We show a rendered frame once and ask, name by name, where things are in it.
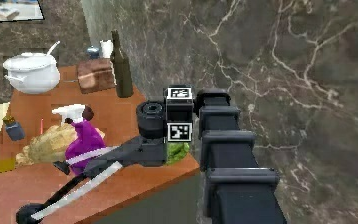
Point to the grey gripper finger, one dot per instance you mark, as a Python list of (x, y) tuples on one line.
[(83, 187)]

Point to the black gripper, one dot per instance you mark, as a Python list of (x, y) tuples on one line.
[(151, 120)]

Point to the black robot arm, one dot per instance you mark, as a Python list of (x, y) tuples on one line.
[(233, 166)]

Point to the orange topped kitchen counter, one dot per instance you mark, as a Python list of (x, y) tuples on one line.
[(120, 113)]

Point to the purple spray bottle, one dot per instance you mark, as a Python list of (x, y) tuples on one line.
[(87, 138)]

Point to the dark brown round potato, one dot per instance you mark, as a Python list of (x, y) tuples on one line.
[(88, 114)]

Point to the tan bread loaf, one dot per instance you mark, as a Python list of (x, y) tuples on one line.
[(50, 145)]

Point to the thin red pencil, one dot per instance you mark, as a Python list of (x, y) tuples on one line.
[(41, 126)]

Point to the grey shaker with gold top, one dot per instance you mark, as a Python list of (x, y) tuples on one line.
[(15, 130)]

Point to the brown wooden cutting board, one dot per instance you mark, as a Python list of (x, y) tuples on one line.
[(95, 75)]

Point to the dark green wine bottle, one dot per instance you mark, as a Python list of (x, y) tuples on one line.
[(123, 73)]

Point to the green lettuce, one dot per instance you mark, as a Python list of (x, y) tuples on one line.
[(178, 152)]

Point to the white lidded pot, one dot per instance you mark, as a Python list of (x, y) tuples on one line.
[(32, 75)]

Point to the dark blue round bowl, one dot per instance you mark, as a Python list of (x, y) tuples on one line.
[(93, 52)]

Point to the white cup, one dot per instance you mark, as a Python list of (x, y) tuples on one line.
[(106, 49)]

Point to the framed wall picture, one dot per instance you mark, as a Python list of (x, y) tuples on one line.
[(13, 10)]

